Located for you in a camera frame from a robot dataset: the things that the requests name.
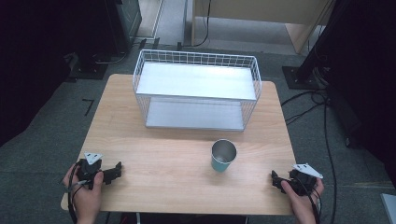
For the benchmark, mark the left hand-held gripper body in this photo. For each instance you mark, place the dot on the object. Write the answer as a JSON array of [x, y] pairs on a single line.
[[89, 169]]

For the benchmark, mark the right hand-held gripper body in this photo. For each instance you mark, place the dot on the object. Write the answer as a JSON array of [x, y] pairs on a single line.
[[303, 183]]

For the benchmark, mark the person's right hand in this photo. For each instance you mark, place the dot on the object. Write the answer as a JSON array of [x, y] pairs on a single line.
[[300, 202]]

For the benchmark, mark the person's left hand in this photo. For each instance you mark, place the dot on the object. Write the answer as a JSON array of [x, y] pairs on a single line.
[[88, 199]]

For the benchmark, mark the teal metal cup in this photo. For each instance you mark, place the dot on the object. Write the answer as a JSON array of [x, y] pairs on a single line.
[[223, 157]]

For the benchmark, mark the person's dark clothing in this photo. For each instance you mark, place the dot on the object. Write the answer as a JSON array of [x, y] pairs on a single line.
[[186, 218]]

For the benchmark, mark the white flat box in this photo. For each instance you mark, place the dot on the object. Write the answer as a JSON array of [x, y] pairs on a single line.
[[389, 207]]

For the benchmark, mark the black floor stand base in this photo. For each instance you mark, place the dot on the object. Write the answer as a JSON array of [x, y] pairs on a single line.
[[85, 70]]

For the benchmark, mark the black cabinet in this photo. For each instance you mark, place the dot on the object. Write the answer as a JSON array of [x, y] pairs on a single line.
[[123, 25]]

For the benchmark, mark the light wooden desk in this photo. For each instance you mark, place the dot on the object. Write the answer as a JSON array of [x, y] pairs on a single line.
[[264, 12]]

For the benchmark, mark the black stand with base plate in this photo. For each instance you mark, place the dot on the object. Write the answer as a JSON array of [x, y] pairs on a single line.
[[306, 71]]

